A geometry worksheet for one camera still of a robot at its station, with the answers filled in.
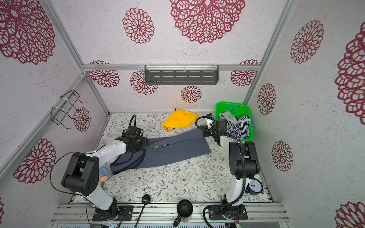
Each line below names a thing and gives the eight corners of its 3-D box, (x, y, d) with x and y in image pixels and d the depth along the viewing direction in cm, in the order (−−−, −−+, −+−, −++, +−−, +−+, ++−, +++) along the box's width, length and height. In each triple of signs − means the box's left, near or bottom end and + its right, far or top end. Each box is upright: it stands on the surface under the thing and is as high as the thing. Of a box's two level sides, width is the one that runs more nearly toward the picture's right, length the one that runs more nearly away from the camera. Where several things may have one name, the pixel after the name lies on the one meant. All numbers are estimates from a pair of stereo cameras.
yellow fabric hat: (169, 135, 108) (169, 133, 106) (158, 121, 117) (157, 119, 115) (199, 118, 119) (200, 116, 117) (187, 107, 128) (187, 104, 126)
